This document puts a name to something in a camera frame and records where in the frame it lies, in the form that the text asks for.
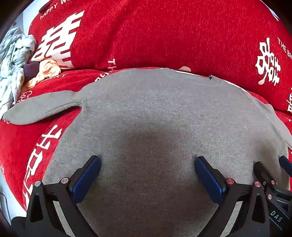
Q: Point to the light blue crumpled cloth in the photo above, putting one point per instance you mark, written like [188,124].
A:
[11,63]

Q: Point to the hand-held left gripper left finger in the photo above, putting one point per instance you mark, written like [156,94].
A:
[85,177]

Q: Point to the cream orange crumpled cloth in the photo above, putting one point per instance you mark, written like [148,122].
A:
[46,69]

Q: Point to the red printed sofa seat cover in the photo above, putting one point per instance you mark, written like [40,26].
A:
[18,141]

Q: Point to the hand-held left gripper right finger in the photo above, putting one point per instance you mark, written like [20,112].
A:
[208,180]

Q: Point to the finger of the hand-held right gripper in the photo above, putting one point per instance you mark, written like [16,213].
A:
[285,163]
[262,173]

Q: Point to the dark purple cloth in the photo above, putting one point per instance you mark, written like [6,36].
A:
[30,69]

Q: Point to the grey knit sweater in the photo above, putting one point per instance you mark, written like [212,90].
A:
[159,114]

